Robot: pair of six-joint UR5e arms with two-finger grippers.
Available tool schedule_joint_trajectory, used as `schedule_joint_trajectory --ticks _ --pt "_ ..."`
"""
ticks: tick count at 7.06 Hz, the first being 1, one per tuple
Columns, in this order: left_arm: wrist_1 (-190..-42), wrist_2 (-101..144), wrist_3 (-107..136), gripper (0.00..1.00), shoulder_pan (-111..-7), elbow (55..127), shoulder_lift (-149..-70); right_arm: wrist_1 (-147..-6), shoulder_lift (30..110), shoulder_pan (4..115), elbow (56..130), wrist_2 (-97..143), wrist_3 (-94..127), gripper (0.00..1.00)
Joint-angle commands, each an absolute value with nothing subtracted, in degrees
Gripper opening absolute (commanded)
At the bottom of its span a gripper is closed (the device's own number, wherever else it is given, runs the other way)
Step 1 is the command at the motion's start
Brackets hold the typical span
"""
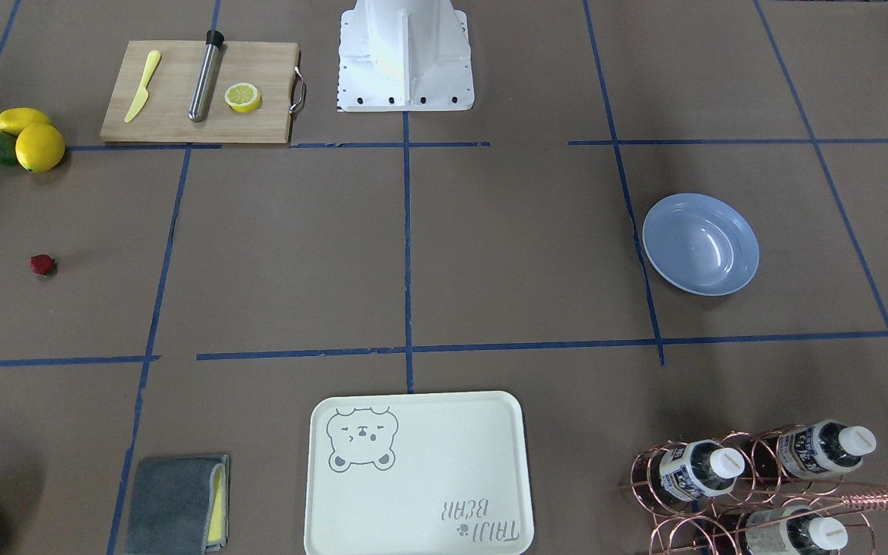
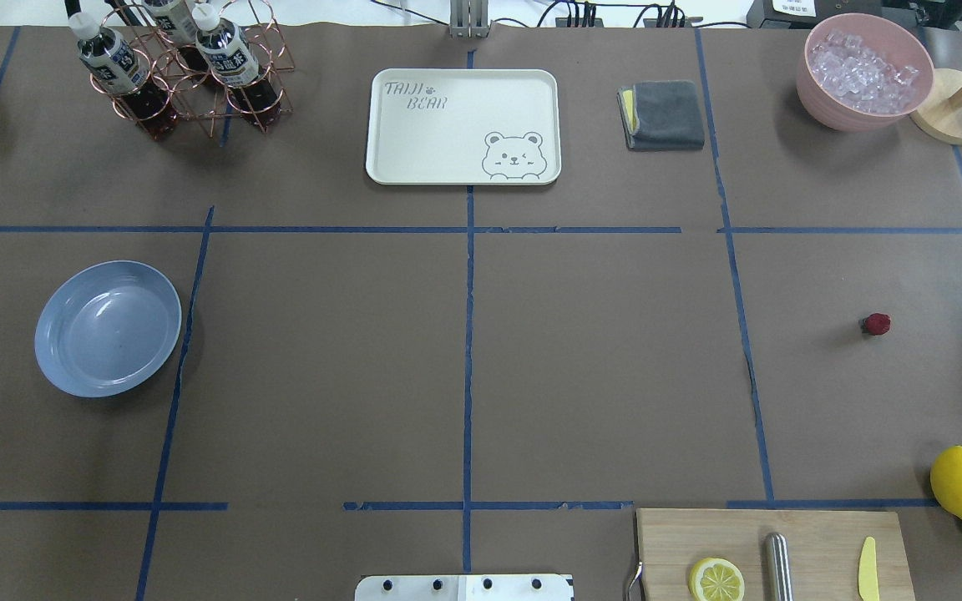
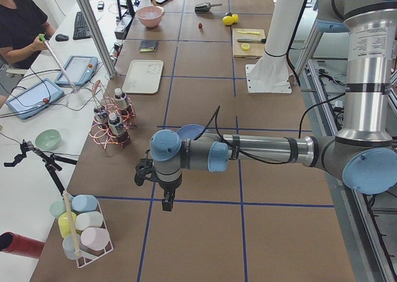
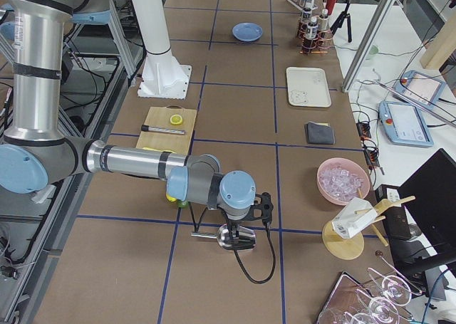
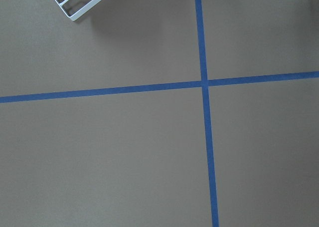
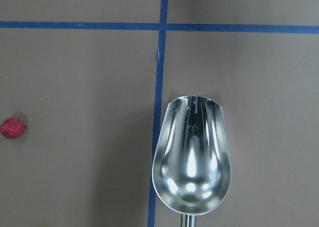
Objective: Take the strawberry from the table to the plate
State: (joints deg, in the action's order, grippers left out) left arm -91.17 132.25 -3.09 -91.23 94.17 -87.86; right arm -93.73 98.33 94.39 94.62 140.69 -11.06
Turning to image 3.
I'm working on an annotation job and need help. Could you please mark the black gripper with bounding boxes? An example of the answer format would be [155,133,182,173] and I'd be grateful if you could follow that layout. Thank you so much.
[155,169,182,212]

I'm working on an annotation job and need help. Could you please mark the pink bowl of ice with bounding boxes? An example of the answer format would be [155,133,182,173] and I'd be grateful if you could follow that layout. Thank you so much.
[136,6,164,28]

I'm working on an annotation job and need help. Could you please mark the yellow cup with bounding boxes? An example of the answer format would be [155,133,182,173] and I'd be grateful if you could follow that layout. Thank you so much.
[58,212,71,238]

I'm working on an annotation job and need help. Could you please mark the black keyboard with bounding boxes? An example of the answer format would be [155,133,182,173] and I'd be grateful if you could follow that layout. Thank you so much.
[73,11,91,40]

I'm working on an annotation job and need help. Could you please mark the cream bear tray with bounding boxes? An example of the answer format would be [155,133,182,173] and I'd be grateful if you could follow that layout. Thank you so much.
[122,59,164,94]

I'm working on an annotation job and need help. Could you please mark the wooden cutting board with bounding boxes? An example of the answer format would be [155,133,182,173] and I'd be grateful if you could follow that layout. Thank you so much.
[232,29,266,58]

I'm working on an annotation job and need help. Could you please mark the copper wire bottle rack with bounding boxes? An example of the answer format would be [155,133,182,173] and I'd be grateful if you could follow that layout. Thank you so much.
[89,80,136,149]

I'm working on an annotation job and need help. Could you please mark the yellow lemon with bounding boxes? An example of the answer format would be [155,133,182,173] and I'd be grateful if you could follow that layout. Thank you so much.
[231,14,239,24]
[222,15,234,26]

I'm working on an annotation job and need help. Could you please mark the black computer mouse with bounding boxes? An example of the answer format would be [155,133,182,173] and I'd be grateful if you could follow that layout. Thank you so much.
[55,33,69,42]

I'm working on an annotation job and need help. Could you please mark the dark drink bottle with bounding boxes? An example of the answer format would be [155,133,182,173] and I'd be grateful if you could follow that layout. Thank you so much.
[108,113,129,144]
[114,88,128,115]
[94,106,109,129]

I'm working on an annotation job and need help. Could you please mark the aluminium frame post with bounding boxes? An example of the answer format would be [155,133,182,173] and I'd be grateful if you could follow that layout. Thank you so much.
[77,0,117,79]

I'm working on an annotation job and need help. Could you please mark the steel cylinder tool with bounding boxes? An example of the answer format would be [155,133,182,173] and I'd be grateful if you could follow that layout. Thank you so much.
[237,38,267,44]

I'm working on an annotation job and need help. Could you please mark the seated person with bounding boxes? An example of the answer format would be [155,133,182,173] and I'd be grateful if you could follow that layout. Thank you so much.
[1,0,56,69]

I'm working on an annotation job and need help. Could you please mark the blue plate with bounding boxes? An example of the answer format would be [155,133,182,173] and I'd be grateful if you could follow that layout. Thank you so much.
[176,124,210,140]

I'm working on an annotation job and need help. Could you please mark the white cup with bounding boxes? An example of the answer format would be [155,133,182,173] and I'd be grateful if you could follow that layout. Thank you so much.
[75,211,104,231]

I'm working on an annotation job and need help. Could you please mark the blue cup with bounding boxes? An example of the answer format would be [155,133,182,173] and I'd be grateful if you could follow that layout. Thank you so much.
[71,195,98,213]

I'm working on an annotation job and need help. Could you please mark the black small tripod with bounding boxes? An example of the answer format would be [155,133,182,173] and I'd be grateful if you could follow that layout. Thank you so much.
[3,140,78,197]

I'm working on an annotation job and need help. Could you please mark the half lemon slice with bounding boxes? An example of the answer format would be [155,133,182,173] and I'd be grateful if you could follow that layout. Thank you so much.
[241,43,251,51]

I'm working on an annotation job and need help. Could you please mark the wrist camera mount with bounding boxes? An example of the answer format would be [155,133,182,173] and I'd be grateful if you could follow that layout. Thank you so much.
[134,149,157,187]

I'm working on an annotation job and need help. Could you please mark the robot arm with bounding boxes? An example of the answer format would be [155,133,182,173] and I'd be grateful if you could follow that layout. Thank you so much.
[135,0,396,211]

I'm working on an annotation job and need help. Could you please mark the steel ice scoop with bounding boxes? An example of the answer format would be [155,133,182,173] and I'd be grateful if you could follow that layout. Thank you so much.
[194,2,223,13]

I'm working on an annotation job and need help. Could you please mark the green bowl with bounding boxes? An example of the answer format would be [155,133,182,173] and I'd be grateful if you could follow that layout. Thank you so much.
[35,129,61,151]

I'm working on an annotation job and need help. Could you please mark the white wire cup rack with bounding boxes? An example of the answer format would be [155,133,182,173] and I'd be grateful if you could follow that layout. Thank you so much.
[53,191,114,268]

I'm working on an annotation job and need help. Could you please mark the yellow plastic knife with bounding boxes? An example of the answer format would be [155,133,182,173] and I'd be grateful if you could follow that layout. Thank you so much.
[237,30,261,35]

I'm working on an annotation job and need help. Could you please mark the red cylinder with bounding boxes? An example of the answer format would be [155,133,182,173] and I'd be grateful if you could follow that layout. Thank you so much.
[1,232,45,259]

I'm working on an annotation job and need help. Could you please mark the teach pendant tablet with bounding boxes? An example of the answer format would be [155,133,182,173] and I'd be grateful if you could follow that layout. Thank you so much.
[6,78,65,120]
[63,55,98,87]

